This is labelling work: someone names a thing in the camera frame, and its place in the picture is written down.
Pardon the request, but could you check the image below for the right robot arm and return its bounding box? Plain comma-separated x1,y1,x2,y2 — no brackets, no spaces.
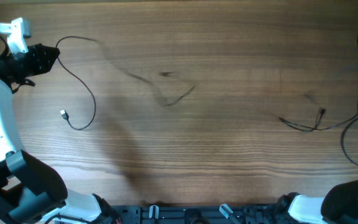
271,99,358,223

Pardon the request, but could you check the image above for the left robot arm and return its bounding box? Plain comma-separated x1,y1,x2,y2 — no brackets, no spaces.
0,19,122,223

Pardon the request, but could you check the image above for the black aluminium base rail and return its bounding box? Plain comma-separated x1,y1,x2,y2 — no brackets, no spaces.
113,203,297,224

